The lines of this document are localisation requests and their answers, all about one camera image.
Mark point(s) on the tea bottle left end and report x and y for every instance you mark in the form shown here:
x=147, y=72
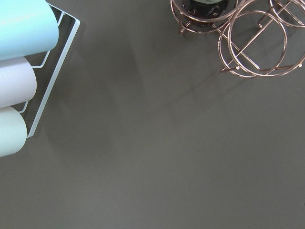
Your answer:
x=205, y=9

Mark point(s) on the pink cup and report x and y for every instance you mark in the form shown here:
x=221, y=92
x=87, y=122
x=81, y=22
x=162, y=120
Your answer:
x=17, y=82

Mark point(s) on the white cup rack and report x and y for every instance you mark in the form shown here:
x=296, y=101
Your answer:
x=47, y=66

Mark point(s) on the copper wire bottle rack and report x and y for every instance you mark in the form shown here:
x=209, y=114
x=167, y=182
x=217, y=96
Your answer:
x=255, y=38

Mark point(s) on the white cup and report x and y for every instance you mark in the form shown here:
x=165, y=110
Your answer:
x=13, y=131

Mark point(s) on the blue cup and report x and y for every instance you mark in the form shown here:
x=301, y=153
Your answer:
x=26, y=27

